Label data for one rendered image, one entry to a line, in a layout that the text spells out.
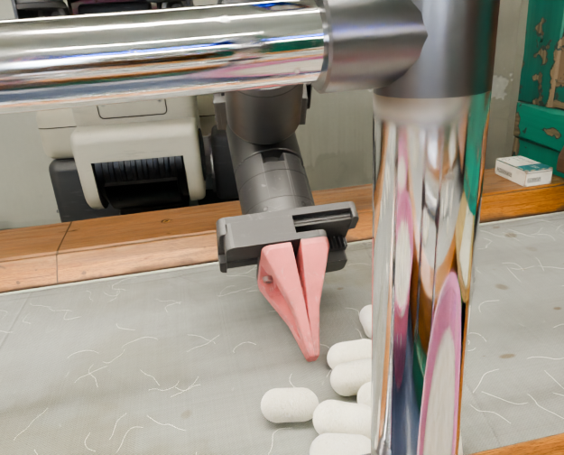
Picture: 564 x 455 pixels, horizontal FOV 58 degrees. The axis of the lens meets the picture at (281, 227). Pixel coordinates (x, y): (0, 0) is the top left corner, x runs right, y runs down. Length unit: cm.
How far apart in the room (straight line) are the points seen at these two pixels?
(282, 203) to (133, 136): 61
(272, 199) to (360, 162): 217
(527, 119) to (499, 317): 39
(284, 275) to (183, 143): 62
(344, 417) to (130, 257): 30
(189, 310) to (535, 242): 35
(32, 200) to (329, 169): 141
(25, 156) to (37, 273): 206
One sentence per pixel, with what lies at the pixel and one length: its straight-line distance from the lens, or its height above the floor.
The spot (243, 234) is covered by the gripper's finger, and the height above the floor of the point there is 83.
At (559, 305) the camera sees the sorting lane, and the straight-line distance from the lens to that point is 46.
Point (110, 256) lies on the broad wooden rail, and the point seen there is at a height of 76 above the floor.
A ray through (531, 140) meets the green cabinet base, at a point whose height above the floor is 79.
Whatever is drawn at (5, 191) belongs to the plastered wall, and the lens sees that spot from 267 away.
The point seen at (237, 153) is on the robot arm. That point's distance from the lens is 41.
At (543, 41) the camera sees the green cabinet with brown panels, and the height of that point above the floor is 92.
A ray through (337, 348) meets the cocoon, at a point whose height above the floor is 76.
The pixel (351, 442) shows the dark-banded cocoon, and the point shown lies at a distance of 29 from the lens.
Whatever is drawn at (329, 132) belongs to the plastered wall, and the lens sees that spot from 246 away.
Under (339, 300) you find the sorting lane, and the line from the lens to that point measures 44.
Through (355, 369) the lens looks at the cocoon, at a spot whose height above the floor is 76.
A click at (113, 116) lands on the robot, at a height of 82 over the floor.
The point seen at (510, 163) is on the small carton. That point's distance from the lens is 68.
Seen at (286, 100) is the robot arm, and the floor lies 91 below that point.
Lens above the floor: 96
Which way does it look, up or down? 22 degrees down
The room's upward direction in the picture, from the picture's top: 4 degrees counter-clockwise
